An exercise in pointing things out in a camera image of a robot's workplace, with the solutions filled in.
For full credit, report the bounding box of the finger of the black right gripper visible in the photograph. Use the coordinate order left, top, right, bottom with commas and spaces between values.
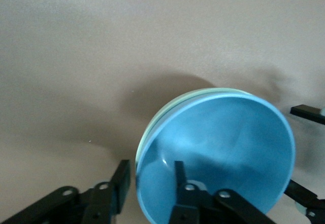
285, 179, 325, 218
290, 104, 325, 126

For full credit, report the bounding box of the green bowl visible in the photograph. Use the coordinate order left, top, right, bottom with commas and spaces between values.
135, 87, 257, 169

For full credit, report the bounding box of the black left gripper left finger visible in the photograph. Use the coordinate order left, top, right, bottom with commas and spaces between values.
0, 159, 132, 224

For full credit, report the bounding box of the blue bowl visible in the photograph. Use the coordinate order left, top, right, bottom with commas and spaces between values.
136, 93, 297, 224

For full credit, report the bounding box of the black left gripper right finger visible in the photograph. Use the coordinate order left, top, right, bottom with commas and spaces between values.
170, 160, 277, 224

